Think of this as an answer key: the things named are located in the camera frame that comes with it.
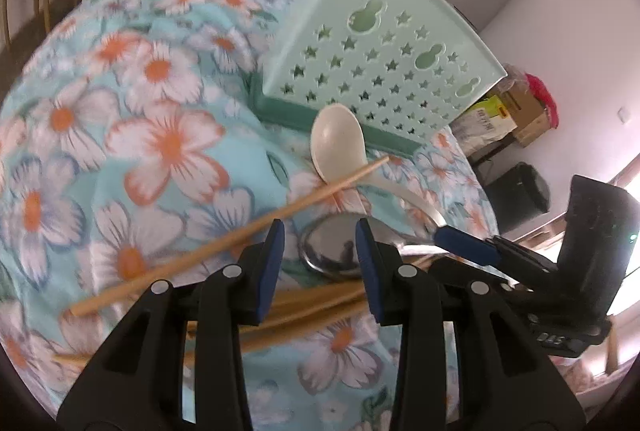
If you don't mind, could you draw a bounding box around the yellow white rice bag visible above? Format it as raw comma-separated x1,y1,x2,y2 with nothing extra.
451,94,519,153

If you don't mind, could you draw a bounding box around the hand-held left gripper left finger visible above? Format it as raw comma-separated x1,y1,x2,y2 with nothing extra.
57,220,286,431

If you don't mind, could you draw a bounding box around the metal spoon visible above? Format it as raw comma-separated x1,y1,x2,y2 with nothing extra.
298,212,443,283

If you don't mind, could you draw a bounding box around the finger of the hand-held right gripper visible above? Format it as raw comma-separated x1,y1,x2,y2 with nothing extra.
428,256,532,296
433,225,562,285

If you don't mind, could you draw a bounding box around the large white soup spoon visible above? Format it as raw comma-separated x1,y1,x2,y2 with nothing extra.
310,104,442,234

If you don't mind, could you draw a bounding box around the floral blue blanket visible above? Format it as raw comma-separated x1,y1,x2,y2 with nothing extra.
0,0,501,431

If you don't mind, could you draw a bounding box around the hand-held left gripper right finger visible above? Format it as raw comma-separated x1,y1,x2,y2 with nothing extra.
355,217,586,431

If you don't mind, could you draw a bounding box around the red cloth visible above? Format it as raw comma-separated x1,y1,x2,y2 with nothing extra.
522,74,559,130

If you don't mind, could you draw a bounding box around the large cardboard box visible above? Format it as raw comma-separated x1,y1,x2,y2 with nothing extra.
500,84,551,148

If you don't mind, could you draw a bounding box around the black trash bin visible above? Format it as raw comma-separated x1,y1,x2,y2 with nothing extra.
482,162,552,233

